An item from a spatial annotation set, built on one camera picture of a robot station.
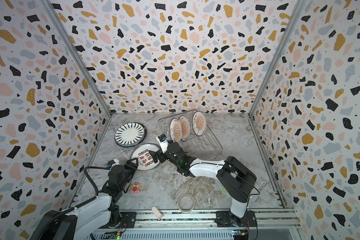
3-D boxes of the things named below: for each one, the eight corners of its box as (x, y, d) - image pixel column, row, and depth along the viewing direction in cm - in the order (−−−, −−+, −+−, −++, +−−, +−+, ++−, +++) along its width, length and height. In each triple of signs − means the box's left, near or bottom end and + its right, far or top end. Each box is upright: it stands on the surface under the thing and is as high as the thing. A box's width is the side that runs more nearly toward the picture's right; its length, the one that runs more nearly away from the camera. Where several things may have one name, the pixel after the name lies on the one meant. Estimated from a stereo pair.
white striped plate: (112, 147, 103) (110, 144, 100) (121, 125, 117) (119, 122, 114) (143, 148, 104) (141, 145, 101) (148, 125, 117) (147, 122, 114)
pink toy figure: (131, 194, 84) (129, 191, 81) (134, 184, 88) (132, 181, 84) (140, 194, 84) (138, 191, 81) (142, 184, 88) (140, 181, 84)
